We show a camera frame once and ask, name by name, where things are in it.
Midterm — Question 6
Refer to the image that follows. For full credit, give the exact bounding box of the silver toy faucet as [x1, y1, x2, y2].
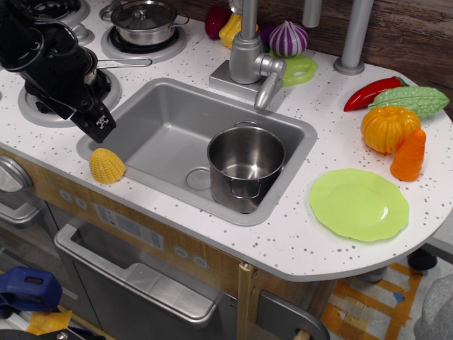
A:
[209, 0, 287, 111]

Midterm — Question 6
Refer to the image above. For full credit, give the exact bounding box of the orange toy pumpkin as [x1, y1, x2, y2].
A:
[360, 106, 421, 154]

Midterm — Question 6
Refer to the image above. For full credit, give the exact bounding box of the lidded steel pot rear burner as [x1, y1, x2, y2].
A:
[100, 1, 190, 46]

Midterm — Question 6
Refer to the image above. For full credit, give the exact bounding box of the grey support pole middle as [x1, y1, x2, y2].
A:
[302, 0, 322, 28]

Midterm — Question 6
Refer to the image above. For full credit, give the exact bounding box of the yellow toy bell pepper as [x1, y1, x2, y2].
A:
[219, 13, 242, 49]

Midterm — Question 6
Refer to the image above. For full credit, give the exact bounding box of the grey toy sink basin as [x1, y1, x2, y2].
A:
[76, 78, 317, 226]

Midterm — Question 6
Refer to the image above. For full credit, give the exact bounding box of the green plastic plate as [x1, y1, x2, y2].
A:
[309, 169, 410, 242]

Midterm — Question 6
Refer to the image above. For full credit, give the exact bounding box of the rear left stove burner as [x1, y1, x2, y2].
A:
[21, 0, 90, 28]

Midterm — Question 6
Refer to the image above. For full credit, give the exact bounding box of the lidded steel saucepan front burner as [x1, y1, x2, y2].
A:
[84, 52, 153, 85]

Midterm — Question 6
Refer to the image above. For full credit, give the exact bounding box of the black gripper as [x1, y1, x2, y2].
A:
[23, 47, 116, 143]

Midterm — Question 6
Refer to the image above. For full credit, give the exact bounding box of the dark red toy vegetable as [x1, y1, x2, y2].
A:
[205, 6, 231, 39]

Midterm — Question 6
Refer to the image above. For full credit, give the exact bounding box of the yellow toy corn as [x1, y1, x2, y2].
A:
[89, 148, 126, 184]

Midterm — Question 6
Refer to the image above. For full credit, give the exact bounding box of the front stove burner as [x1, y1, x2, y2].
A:
[17, 69, 122, 129]

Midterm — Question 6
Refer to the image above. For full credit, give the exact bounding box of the black caster wheel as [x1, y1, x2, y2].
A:
[407, 249, 437, 271]

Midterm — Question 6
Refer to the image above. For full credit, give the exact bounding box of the purple striped toy onion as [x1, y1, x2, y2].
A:
[269, 21, 309, 57]

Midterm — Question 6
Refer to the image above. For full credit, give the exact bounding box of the steel pot in sink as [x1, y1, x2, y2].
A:
[207, 121, 286, 214]

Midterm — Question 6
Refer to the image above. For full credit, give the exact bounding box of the grey dishwasher door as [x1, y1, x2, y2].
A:
[55, 224, 236, 339]

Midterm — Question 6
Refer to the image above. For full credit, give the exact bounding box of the green toy bitter gourd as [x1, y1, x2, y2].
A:
[368, 86, 449, 119]

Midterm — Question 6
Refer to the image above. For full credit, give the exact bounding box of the green toy slice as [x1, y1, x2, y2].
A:
[268, 52, 318, 87]

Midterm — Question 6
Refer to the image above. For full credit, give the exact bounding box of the blue clamp tool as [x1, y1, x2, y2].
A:
[1, 266, 62, 319]

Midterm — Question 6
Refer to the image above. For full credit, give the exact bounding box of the grey cabinet door handle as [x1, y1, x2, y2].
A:
[256, 290, 331, 339]

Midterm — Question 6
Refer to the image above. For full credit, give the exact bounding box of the orange toy carrot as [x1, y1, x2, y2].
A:
[390, 129, 426, 181]

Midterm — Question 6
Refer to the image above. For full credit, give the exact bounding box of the grey support pole right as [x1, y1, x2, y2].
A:
[333, 0, 374, 76]

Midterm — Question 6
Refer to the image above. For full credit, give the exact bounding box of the rear right stove burner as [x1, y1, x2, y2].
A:
[101, 27, 187, 66]

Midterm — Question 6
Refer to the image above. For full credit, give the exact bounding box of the red toy chili pepper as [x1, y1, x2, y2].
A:
[343, 76, 408, 112]

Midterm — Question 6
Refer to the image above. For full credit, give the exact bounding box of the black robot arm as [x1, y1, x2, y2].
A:
[1, 1, 116, 143]

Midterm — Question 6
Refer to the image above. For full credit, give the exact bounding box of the grey stove knob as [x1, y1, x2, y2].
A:
[71, 23, 95, 46]

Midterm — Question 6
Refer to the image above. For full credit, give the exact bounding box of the stove burner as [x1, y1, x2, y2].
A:
[101, 27, 187, 66]
[17, 69, 122, 129]
[21, 0, 90, 28]

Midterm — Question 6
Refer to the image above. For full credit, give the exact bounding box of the grey support pole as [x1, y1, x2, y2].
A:
[333, 0, 374, 76]
[302, 0, 322, 28]

